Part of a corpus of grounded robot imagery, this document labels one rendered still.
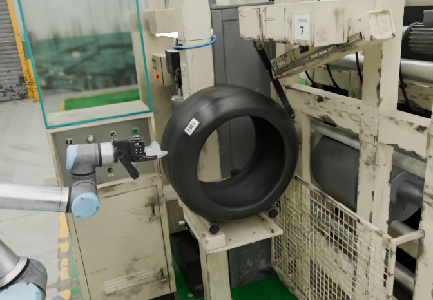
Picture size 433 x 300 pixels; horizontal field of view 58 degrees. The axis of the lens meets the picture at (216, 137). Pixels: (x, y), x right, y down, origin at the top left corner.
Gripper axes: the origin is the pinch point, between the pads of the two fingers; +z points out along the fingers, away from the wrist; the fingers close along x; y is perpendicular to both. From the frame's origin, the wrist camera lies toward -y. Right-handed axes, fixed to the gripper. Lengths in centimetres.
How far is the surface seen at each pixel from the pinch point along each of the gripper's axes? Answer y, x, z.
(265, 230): -39, -6, 45
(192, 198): -15.4, -11.5, 8.4
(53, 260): -131, 147, -55
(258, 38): 46, 6, 42
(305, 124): 2, 22, 81
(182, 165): -1.1, -11.0, 4.5
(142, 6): 93, 924, 157
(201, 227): -36.0, 0.4, 16.5
